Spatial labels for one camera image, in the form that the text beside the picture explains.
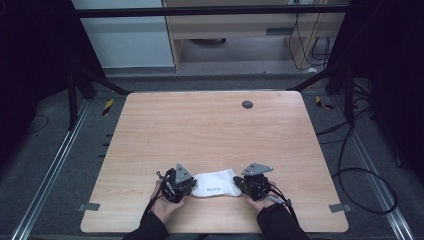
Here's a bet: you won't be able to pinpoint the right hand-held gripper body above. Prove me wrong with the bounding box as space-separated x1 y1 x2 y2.
240 162 275 202

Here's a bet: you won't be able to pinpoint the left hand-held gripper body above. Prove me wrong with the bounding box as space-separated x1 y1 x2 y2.
159 162 198 204

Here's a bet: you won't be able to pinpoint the white sock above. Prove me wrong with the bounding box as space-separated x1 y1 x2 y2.
191 168 243 199

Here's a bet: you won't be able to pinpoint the person's right hand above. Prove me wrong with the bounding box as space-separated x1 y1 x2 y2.
244 181 280 212

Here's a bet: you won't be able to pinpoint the person's left hand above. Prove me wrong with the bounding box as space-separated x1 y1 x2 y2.
149 179 187 225

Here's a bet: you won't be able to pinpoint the grey tape piece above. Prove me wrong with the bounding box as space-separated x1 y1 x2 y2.
76 202 101 213
328 202 353 214

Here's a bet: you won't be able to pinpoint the yellow black striped tape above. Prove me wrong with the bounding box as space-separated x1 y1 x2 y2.
101 98 115 117
314 95 335 111

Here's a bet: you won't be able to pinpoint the black metal stand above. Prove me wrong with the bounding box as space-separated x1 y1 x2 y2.
66 64 133 132
286 63 356 128

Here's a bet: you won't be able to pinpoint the white cabinet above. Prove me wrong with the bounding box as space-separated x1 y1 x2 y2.
70 0 176 70

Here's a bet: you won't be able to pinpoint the light wooden desk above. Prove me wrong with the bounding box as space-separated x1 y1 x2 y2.
161 0 349 72

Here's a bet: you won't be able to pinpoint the black horizontal bar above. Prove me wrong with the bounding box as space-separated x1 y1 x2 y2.
73 4 350 19

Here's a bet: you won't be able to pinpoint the black curtain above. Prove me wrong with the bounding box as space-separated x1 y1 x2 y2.
324 0 424 188
0 0 106 168

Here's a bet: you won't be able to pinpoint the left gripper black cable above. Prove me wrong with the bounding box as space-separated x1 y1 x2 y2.
143 170 168 215

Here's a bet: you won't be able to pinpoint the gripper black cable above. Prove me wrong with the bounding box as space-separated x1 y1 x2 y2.
143 170 168 215
269 186 303 229

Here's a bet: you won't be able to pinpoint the grey cable plug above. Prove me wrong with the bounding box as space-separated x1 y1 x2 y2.
267 195 293 207

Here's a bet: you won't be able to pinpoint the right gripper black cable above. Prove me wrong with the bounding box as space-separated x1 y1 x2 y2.
269 186 303 229

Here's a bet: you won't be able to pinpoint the black looped floor cable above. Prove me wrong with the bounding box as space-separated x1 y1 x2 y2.
314 105 399 216

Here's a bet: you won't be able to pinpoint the aluminium floor rail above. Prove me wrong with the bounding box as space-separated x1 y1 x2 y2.
329 94 416 240
9 99 92 240

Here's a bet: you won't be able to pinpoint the black hanging cables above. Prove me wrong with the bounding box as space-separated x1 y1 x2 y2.
287 12 333 72

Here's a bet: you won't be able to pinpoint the thin black floor cable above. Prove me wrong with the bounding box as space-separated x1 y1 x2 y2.
24 113 51 136

